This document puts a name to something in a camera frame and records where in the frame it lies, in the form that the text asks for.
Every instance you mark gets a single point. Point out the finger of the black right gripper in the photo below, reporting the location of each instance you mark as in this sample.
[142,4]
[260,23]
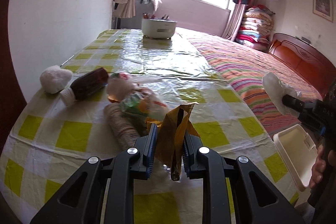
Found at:
[302,108]

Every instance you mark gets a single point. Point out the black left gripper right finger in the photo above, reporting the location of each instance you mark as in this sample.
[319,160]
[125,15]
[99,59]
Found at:
[234,187]

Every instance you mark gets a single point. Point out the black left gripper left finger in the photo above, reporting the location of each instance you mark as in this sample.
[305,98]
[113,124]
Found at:
[101,191]

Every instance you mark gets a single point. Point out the white tissue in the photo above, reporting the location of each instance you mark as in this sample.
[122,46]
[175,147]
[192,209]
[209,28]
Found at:
[276,89]

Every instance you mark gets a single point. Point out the white plastic trash bin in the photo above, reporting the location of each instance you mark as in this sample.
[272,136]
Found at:
[298,152]

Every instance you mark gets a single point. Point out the golden brown foil wrapper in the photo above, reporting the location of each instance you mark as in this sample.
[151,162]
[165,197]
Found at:
[170,138]

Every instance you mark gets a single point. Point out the brown paper cup stack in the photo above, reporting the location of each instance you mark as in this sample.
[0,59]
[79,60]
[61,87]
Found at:
[122,128]

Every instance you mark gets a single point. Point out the plastic snack bag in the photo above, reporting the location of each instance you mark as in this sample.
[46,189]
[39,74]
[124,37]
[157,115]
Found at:
[134,98]

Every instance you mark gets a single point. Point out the dark brown bottle white cap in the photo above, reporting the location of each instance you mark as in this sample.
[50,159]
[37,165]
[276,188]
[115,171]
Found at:
[85,86]

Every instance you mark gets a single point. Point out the white fluffy plush ball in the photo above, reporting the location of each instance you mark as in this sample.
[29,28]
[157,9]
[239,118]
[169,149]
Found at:
[54,79]

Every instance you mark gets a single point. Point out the person's right hand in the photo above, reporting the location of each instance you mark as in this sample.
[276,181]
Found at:
[319,166]

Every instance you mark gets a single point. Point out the red wooden headboard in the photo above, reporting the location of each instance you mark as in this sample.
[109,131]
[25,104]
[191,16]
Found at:
[305,60]

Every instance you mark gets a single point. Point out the yellow checkered tablecloth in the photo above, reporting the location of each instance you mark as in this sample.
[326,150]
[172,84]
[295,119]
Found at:
[50,140]

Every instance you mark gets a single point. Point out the striped pink bed cover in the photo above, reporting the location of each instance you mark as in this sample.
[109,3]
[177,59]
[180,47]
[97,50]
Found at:
[243,68]

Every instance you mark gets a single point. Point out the stack of folded quilts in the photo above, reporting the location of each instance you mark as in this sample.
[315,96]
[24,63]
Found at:
[255,28]

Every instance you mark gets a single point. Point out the pink striped right curtain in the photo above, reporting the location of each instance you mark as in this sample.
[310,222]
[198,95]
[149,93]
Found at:
[234,21]

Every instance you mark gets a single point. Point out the white round pot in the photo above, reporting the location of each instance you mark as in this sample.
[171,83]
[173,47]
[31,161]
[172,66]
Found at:
[158,28]

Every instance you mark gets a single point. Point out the white washing machine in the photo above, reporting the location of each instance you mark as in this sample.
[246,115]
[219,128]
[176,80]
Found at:
[135,22]

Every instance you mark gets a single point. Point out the framed wall picture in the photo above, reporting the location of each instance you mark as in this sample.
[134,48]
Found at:
[324,9]

